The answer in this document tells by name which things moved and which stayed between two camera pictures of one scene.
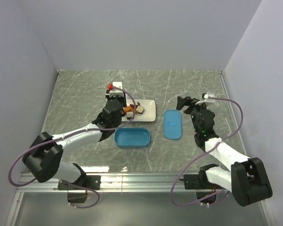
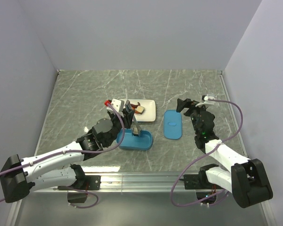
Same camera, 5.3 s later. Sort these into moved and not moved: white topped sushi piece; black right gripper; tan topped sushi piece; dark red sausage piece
Moved: white topped sushi piece
Not moved: tan topped sushi piece; black right gripper; dark red sausage piece
